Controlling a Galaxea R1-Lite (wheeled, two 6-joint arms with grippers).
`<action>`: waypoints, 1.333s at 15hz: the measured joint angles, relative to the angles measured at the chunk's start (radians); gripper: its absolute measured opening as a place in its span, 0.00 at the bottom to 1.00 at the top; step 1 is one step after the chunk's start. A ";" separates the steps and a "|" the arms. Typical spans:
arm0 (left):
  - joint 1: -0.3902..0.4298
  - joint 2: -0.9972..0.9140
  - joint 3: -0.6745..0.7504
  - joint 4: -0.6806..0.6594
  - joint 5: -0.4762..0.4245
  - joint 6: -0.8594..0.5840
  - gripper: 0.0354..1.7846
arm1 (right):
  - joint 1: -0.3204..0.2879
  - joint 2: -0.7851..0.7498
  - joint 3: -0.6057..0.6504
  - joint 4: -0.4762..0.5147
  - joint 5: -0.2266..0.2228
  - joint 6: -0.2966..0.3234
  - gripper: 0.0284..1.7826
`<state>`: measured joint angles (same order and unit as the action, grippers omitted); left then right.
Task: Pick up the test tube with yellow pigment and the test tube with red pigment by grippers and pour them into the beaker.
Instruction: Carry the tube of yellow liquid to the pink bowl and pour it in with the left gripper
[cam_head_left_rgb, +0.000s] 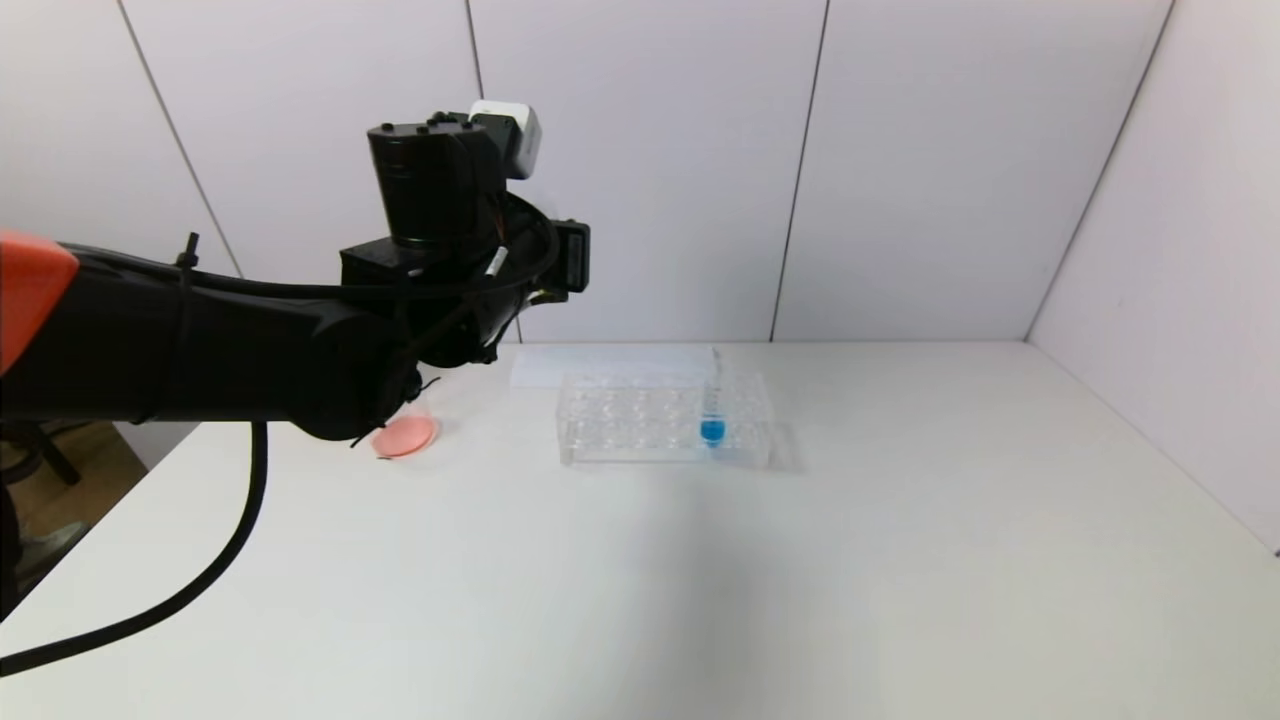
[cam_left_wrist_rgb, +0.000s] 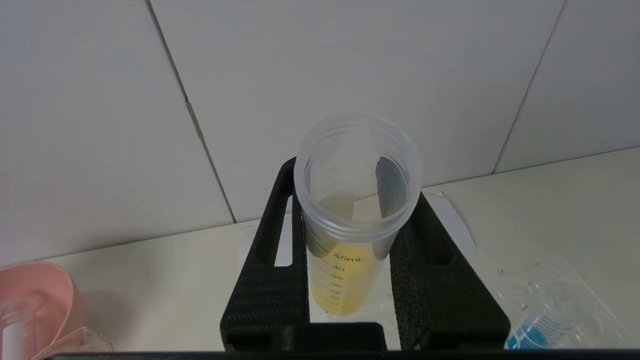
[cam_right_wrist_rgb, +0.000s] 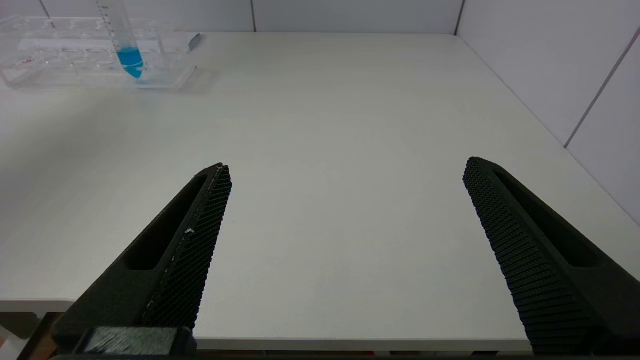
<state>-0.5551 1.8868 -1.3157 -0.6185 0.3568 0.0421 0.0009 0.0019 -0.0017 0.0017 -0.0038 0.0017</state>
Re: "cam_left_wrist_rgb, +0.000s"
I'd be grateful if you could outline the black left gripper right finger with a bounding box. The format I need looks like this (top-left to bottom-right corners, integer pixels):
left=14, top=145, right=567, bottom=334
left=387, top=192, right=512, bottom=352

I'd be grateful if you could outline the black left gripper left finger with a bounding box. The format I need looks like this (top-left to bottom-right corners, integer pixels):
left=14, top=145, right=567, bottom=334
left=221, top=157, right=312, bottom=352

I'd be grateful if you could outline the test tube with red pigment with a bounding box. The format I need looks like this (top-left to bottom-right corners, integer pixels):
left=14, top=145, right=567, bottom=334
left=0, top=299, right=37, bottom=357

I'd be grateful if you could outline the clear plastic test tube rack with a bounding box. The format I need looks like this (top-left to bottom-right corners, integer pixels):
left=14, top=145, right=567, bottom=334
left=480, top=255, right=632, bottom=351

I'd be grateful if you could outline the pink plastic bowl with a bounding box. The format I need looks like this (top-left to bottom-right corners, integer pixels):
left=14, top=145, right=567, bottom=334
left=0, top=261, right=89, bottom=352

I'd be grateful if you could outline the test tube with yellow pigment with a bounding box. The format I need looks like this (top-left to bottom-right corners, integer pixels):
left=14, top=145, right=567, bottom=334
left=293, top=113, right=422, bottom=317

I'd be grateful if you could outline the clear glass beaker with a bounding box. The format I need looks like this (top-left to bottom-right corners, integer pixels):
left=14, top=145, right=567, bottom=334
left=32, top=326, right=114, bottom=357

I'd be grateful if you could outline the white paper sheet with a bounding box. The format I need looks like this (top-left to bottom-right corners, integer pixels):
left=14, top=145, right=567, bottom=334
left=239, top=192, right=477, bottom=268

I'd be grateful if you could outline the test tube with blue pigment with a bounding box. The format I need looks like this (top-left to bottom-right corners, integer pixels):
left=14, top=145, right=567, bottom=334
left=504, top=294, right=583, bottom=351

